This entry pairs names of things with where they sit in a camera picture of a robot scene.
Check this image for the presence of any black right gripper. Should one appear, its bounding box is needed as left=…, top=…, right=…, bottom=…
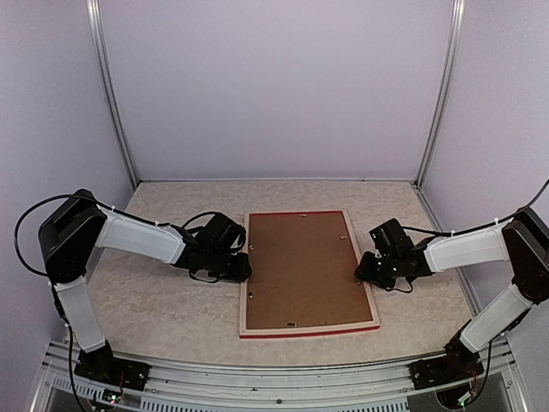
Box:
left=355, top=251, right=401, bottom=289

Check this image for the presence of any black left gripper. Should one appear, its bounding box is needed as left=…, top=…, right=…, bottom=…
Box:
left=205, top=248, right=252, bottom=282

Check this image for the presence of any brown cardboard backing board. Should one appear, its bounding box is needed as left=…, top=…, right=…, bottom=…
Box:
left=244, top=212, right=373, bottom=330

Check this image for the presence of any wooden picture frame red edge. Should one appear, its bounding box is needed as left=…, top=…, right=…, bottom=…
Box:
left=238, top=209, right=382, bottom=340

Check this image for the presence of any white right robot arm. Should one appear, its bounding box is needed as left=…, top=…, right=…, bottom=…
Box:
left=354, top=206, right=548, bottom=381

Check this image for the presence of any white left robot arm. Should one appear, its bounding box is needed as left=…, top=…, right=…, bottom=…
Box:
left=39, top=189, right=252, bottom=382

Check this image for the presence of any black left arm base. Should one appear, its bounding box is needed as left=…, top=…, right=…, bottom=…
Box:
left=75, top=341, right=150, bottom=391

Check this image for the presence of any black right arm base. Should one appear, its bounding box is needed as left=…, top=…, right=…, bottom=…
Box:
left=408, top=337, right=485, bottom=390

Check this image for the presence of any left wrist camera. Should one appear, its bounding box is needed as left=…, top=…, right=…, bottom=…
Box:
left=196, top=213, right=246, bottom=253

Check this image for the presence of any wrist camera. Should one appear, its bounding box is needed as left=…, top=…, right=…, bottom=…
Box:
left=196, top=213, right=246, bottom=253
left=369, top=218, right=413, bottom=257

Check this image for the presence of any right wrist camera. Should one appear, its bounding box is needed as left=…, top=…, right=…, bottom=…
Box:
left=369, top=218, right=413, bottom=257

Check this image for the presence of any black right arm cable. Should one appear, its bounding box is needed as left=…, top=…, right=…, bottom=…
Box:
left=402, top=178, right=549, bottom=237

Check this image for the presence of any aluminium front rail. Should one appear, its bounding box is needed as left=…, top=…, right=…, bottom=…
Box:
left=24, top=339, right=533, bottom=411

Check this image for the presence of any right aluminium corner post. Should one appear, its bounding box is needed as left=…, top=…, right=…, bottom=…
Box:
left=413, top=0, right=467, bottom=190

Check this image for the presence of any aluminium corner post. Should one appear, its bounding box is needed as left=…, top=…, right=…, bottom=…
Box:
left=413, top=0, right=467, bottom=190
left=86, top=0, right=141, bottom=191

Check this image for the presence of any left aluminium corner post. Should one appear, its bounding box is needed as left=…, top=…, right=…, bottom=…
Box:
left=86, top=0, right=141, bottom=191

